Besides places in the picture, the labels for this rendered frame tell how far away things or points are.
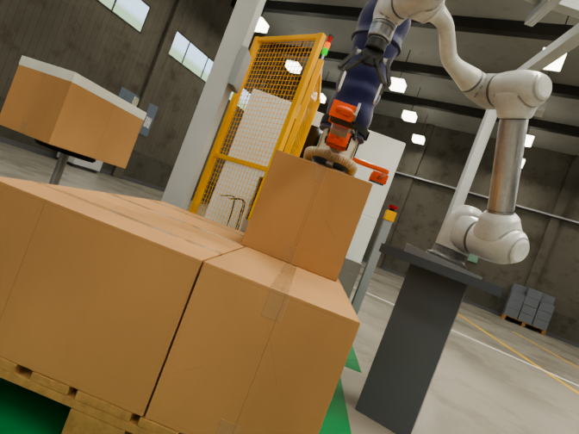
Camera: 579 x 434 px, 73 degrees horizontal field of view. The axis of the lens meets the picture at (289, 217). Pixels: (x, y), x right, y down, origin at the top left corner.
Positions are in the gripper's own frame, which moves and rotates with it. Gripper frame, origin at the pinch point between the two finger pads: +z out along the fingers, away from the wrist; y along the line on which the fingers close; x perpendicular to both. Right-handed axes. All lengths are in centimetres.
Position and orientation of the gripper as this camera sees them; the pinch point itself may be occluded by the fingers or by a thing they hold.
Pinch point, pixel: (357, 94)
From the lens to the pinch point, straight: 149.6
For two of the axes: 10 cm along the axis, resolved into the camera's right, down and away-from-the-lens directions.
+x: -0.7, -0.2, -10.0
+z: -3.6, 9.3, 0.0
